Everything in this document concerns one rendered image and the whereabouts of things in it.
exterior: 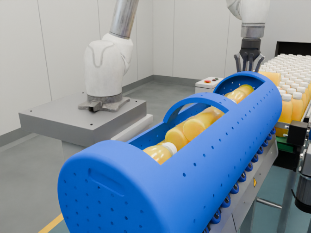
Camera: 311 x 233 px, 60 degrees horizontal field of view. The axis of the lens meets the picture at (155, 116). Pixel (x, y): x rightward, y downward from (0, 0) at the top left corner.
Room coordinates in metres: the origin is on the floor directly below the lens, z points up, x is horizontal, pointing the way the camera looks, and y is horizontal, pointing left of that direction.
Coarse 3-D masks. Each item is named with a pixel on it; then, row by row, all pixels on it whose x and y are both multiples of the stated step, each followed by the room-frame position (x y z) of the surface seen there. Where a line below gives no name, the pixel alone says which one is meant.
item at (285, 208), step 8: (304, 144) 1.30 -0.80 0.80; (280, 152) 1.40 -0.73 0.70; (288, 152) 1.40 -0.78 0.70; (296, 152) 1.10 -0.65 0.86; (280, 160) 1.30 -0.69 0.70; (288, 160) 1.30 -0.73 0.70; (296, 160) 1.09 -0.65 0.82; (288, 168) 1.22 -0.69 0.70; (296, 168) 1.13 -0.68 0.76; (288, 176) 1.39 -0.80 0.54; (296, 176) 1.37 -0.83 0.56; (288, 184) 1.38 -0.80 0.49; (288, 192) 1.37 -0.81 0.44; (256, 200) 1.47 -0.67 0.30; (264, 200) 1.46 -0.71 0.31; (288, 200) 1.37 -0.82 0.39; (280, 208) 1.39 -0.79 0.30; (288, 208) 1.36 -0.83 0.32; (280, 216) 1.38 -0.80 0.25; (280, 224) 1.37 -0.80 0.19; (280, 232) 1.37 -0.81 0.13
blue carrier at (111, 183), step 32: (192, 96) 0.77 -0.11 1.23; (256, 96) 0.86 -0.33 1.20; (160, 128) 0.78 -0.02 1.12; (224, 128) 0.60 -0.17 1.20; (256, 128) 0.72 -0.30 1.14; (96, 160) 0.40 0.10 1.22; (128, 160) 0.39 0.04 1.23; (192, 160) 0.45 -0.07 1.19; (224, 160) 0.52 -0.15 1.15; (64, 192) 0.45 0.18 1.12; (96, 192) 0.40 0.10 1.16; (128, 192) 0.36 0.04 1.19; (160, 192) 0.35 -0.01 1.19; (192, 192) 0.40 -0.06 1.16; (224, 192) 0.50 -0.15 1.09; (96, 224) 0.40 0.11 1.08; (128, 224) 0.36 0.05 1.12; (160, 224) 0.32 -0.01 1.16; (192, 224) 0.37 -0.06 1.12
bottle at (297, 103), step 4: (292, 96) 1.26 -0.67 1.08; (292, 100) 1.23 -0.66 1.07; (296, 100) 1.22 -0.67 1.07; (300, 100) 1.22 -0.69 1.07; (292, 104) 1.22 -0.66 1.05; (296, 104) 1.22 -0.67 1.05; (300, 104) 1.21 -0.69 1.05; (296, 108) 1.21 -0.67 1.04; (300, 108) 1.21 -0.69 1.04; (292, 112) 1.22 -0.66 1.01; (296, 112) 1.21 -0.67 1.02; (300, 112) 1.21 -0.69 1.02; (292, 116) 1.21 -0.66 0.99; (296, 116) 1.21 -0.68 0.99; (300, 116) 1.21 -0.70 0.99; (296, 120) 1.21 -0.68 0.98; (300, 120) 1.22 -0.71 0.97
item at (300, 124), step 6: (294, 126) 1.08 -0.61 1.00; (300, 126) 1.07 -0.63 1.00; (306, 126) 1.07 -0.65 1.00; (288, 132) 1.09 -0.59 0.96; (294, 132) 1.08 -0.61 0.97; (300, 132) 1.07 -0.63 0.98; (306, 132) 1.07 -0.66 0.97; (288, 138) 1.09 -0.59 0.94; (294, 138) 1.08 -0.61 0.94; (300, 138) 1.06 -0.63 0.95; (306, 138) 1.08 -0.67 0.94; (294, 144) 1.08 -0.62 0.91; (300, 144) 1.06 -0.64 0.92
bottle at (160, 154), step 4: (148, 148) 0.51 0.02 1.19; (152, 148) 0.51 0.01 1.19; (156, 148) 0.51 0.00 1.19; (160, 148) 0.51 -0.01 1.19; (164, 148) 0.52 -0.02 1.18; (168, 148) 0.54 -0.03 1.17; (148, 152) 0.49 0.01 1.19; (152, 152) 0.49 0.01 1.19; (156, 152) 0.49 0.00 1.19; (160, 152) 0.50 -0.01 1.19; (164, 152) 0.51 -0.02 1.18; (168, 152) 0.52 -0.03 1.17; (172, 152) 0.54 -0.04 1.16; (152, 156) 0.48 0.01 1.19; (156, 156) 0.48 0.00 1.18; (160, 156) 0.49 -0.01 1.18; (164, 156) 0.49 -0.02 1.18; (168, 156) 0.51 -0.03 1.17; (156, 160) 0.47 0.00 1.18; (160, 160) 0.48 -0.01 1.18; (164, 160) 0.49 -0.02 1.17; (160, 164) 0.47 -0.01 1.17
